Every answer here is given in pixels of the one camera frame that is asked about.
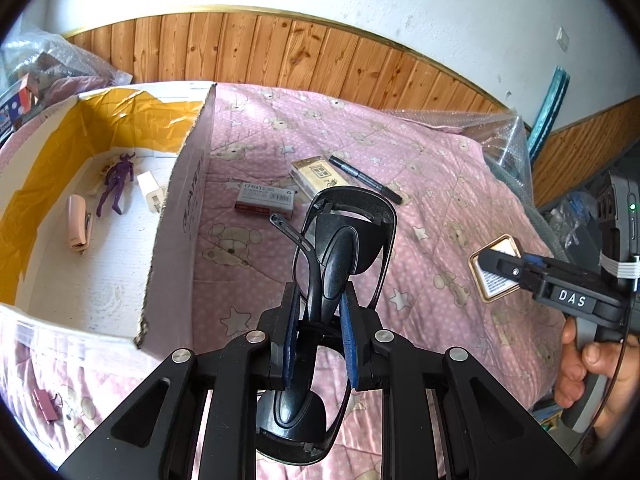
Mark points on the person's right hand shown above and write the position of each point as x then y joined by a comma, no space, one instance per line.
595,355

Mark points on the pink stapler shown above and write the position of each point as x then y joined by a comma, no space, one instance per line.
77,220

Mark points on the white wall socket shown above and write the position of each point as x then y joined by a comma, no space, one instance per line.
563,38

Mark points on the purple toy figure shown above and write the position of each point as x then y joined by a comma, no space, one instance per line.
120,180

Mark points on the small gold square box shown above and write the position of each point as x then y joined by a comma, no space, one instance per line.
492,285

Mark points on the clear bubble wrap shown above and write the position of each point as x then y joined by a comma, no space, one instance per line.
500,135
75,60

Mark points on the white charger plug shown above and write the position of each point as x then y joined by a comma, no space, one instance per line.
149,187

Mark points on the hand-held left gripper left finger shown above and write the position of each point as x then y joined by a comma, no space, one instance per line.
290,350

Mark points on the black marker pen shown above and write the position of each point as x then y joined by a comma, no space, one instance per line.
365,179

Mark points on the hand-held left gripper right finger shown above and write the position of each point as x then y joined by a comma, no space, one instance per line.
350,345

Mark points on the teal sticks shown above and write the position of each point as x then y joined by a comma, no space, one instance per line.
550,100

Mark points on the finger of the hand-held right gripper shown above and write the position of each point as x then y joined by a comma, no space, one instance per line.
510,270
565,277

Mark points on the pink bear print blanket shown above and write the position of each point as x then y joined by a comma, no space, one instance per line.
425,200

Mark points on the grey and red staples box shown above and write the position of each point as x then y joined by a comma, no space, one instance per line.
265,200

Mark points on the blue dotted carton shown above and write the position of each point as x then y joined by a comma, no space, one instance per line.
15,105

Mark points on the black sunglasses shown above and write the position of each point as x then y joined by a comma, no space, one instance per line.
360,225

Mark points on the white cardboard box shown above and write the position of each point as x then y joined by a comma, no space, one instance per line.
170,260

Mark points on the pink binder clip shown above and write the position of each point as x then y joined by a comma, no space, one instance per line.
45,402

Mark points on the beige tissue pack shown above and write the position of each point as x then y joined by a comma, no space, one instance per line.
320,172

